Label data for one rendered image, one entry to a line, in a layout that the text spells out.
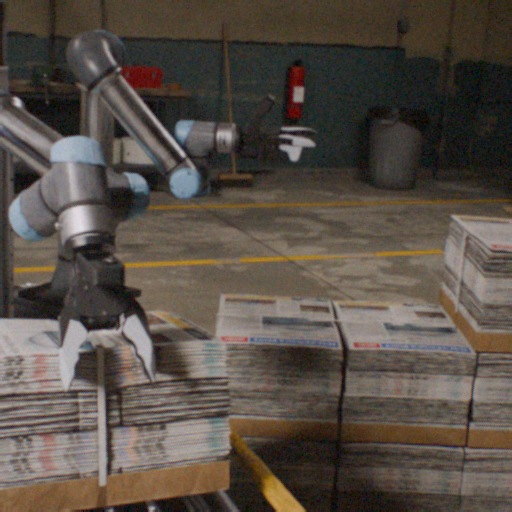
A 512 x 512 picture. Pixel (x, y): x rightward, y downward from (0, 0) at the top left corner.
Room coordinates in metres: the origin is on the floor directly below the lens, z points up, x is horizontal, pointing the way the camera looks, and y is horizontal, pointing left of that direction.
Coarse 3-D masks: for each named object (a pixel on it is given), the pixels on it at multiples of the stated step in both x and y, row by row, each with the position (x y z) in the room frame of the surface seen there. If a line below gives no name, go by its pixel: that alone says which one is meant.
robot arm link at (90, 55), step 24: (72, 48) 2.31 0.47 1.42; (96, 48) 2.29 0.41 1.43; (96, 72) 2.26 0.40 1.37; (120, 72) 2.30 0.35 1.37; (120, 96) 2.27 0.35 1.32; (120, 120) 2.28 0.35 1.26; (144, 120) 2.27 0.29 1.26; (144, 144) 2.27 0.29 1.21; (168, 144) 2.27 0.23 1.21; (168, 168) 2.26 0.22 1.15; (192, 168) 2.27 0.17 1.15; (192, 192) 2.24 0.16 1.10
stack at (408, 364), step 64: (256, 320) 2.12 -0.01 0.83; (320, 320) 2.14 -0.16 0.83; (384, 320) 2.18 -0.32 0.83; (448, 320) 2.20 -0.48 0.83; (256, 384) 1.95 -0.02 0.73; (320, 384) 1.95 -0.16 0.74; (384, 384) 1.97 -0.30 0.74; (448, 384) 1.97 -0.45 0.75; (256, 448) 1.95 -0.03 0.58; (320, 448) 1.96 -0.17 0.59; (384, 448) 1.96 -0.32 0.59; (448, 448) 1.97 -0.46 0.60
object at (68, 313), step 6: (72, 300) 1.18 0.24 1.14; (66, 306) 1.18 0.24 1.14; (72, 306) 1.18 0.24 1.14; (66, 312) 1.17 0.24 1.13; (72, 312) 1.17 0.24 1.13; (60, 318) 1.16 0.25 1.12; (66, 318) 1.17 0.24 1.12; (72, 318) 1.17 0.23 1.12; (78, 318) 1.17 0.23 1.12; (60, 324) 1.16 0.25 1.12; (66, 324) 1.16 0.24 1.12; (60, 330) 1.16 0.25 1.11; (66, 330) 1.16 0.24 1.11; (60, 336) 1.15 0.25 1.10; (60, 342) 1.15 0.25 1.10
